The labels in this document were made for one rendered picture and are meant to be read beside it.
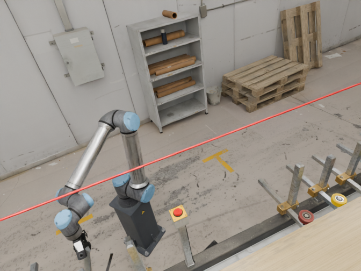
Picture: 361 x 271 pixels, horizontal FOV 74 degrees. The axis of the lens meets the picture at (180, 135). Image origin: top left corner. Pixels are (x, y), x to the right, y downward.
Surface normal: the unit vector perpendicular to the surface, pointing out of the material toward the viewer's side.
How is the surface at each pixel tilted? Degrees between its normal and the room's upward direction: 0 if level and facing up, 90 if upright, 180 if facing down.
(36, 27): 90
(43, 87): 90
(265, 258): 0
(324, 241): 0
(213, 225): 0
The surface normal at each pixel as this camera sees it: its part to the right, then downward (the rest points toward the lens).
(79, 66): 0.47, 0.48
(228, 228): -0.14, -0.79
